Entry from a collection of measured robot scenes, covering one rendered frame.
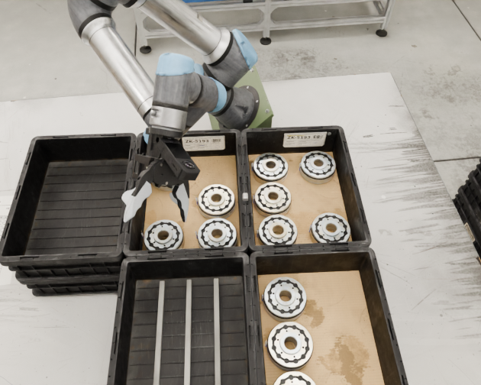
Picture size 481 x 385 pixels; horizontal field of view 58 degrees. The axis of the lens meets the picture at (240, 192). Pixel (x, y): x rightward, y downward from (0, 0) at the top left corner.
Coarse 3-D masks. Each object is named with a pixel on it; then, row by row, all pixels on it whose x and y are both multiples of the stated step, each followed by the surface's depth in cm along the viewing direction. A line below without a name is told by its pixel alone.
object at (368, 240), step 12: (252, 132) 125; (264, 132) 125; (348, 156) 120; (348, 168) 117; (360, 204) 110; (252, 216) 108; (360, 216) 108; (252, 228) 106; (252, 240) 104; (252, 252) 104
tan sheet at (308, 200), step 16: (288, 160) 132; (288, 176) 128; (336, 176) 128; (304, 192) 125; (320, 192) 125; (336, 192) 125; (304, 208) 122; (320, 208) 122; (336, 208) 122; (256, 224) 119; (304, 224) 119; (256, 240) 116; (304, 240) 116
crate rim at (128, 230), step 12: (192, 132) 125; (204, 132) 125; (216, 132) 125; (228, 132) 125; (240, 144) 122; (240, 156) 120; (240, 168) 117; (132, 180) 115; (240, 180) 116; (240, 192) 112; (240, 204) 110; (240, 216) 108; (132, 252) 102; (144, 252) 102; (168, 252) 102; (180, 252) 102; (192, 252) 102; (204, 252) 102; (216, 252) 102
